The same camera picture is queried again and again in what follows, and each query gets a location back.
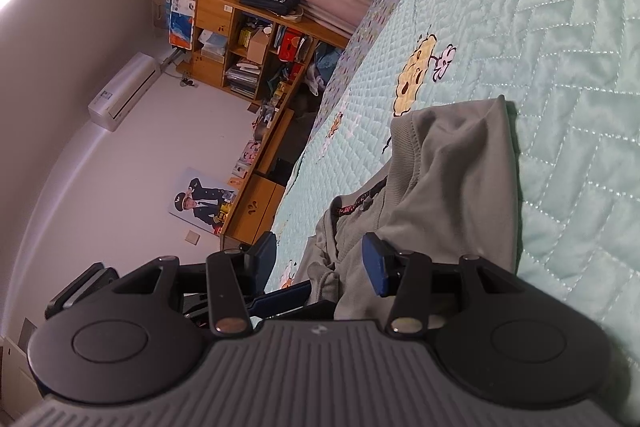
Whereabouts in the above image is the bee-print quilted bedspread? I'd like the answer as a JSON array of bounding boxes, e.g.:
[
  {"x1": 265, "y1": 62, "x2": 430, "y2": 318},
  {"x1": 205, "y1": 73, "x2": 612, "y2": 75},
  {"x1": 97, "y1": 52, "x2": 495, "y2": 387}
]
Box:
[{"x1": 270, "y1": 0, "x2": 640, "y2": 413}]

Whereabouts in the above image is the white air conditioner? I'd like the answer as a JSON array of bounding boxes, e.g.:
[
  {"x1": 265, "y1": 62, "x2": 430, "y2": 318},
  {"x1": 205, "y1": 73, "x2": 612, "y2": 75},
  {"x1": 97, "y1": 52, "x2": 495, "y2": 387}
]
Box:
[{"x1": 87, "y1": 52, "x2": 162, "y2": 132}]

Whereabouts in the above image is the row of books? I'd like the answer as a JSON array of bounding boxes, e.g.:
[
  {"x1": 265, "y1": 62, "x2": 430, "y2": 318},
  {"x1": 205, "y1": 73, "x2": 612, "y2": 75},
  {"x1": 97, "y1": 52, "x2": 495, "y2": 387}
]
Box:
[{"x1": 225, "y1": 64, "x2": 262, "y2": 101}]

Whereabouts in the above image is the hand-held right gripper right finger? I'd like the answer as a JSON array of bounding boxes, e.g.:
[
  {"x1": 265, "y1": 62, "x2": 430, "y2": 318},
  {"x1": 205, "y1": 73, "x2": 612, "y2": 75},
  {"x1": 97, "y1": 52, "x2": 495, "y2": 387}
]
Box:
[{"x1": 362, "y1": 232, "x2": 527, "y2": 338}]

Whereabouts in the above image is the wall poster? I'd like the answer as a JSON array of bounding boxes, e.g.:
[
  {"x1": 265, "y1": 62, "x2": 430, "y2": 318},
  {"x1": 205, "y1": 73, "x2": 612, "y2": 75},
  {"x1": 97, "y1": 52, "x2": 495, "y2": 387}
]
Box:
[{"x1": 170, "y1": 167, "x2": 240, "y2": 236}]

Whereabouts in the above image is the blue clothes pile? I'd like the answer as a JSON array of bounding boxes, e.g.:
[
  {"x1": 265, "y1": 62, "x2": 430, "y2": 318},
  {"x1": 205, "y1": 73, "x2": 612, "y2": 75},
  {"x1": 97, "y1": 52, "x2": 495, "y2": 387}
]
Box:
[{"x1": 306, "y1": 47, "x2": 347, "y2": 96}]

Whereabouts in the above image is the grey t-shirt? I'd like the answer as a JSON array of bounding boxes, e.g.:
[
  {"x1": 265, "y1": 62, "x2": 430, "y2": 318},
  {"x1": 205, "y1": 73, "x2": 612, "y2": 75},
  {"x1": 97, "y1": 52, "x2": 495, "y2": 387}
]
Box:
[{"x1": 295, "y1": 94, "x2": 522, "y2": 324}]

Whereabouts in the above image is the cardboard box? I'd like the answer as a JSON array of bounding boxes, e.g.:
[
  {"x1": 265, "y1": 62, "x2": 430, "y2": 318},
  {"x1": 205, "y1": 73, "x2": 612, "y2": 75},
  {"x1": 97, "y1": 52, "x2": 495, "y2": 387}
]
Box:
[{"x1": 247, "y1": 27, "x2": 274, "y2": 64}]

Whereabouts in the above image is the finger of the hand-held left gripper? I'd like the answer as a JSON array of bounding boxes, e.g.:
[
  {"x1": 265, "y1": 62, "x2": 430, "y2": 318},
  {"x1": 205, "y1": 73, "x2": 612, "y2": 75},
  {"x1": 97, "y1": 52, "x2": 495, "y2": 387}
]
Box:
[
  {"x1": 247, "y1": 281, "x2": 313, "y2": 315},
  {"x1": 260, "y1": 298, "x2": 338, "y2": 323}
]

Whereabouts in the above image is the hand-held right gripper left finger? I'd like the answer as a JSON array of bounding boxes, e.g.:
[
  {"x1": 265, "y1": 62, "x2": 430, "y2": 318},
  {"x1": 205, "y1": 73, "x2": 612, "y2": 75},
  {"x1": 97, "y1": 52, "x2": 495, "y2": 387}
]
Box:
[{"x1": 112, "y1": 231, "x2": 279, "y2": 338}]

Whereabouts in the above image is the wooden bookshelf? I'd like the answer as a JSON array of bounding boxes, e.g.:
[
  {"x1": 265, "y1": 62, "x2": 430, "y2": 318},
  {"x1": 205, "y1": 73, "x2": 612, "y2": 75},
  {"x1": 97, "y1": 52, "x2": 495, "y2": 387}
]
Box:
[{"x1": 167, "y1": 0, "x2": 352, "y2": 108}]

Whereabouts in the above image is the blue white box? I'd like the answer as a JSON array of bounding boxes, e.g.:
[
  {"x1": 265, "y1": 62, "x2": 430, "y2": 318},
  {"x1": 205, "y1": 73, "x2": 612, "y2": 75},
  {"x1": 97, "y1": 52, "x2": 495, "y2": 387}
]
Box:
[{"x1": 169, "y1": 0, "x2": 198, "y2": 51}]

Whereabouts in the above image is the orange box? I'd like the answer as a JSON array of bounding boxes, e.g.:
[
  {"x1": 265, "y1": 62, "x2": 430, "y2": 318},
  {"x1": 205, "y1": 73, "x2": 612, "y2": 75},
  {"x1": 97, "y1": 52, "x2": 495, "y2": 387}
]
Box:
[{"x1": 277, "y1": 32, "x2": 309, "y2": 64}]

